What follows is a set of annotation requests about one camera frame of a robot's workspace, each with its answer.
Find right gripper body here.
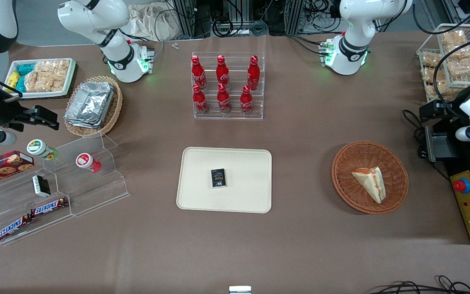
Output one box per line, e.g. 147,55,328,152
0,95,29,137

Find cream plastic tray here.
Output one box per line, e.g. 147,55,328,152
176,147,273,214

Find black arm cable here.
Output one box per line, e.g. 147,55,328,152
432,32,470,107

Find black table cable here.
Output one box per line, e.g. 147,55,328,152
401,109,428,160

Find clear acrylic bottle rack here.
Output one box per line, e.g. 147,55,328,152
191,51,266,120

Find black cable tangle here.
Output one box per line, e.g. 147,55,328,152
368,275,470,294

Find grey metal bracket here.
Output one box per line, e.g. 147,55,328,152
424,124,451,163

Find red strawberry yogurt cup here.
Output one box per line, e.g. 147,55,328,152
75,152,102,173

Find red cola bottle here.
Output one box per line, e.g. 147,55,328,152
191,56,207,90
193,84,209,115
217,83,231,114
216,55,230,90
240,85,254,116
247,55,261,91

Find black arm base cables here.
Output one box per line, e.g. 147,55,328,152
286,33,330,56

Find coiled black cable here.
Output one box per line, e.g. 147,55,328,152
212,16,236,38

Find small black card box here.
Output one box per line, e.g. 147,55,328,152
211,168,228,189

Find light oval wicker basket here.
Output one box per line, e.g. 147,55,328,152
63,75,124,138

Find white rectangular snack tray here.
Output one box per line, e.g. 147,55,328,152
4,58,77,100

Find Snickers chocolate bar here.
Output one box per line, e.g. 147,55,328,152
30,197,69,217
0,215,34,242

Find triangular sandwich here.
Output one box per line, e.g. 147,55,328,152
351,166,387,204

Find red tartan cookie box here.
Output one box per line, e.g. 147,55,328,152
0,151,35,189

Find rice cracker snack bag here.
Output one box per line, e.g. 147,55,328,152
420,67,448,83
441,31,469,46
444,44,470,62
34,60,71,78
447,57,470,79
427,83,462,102
420,52,442,68
24,71,69,93

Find brown round wicker basket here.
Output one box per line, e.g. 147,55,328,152
331,140,409,215

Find stacked aluminium foil trays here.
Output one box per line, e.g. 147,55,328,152
64,81,115,129

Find white wire rack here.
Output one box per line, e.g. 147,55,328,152
416,23,470,103

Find green sunflower yogurt cup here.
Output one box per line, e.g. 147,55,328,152
27,139,58,161

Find clear acrylic step shelf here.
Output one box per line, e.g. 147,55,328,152
0,132,131,246

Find beige cloth bag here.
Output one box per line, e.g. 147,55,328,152
126,3,179,42

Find black and white small box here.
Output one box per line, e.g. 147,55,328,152
32,174,51,198

